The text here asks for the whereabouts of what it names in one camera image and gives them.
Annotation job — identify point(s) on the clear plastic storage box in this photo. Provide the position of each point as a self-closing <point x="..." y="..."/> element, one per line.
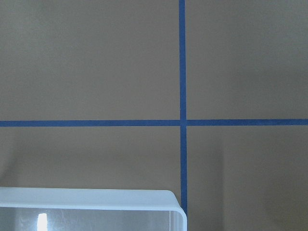
<point x="55" y="209"/>

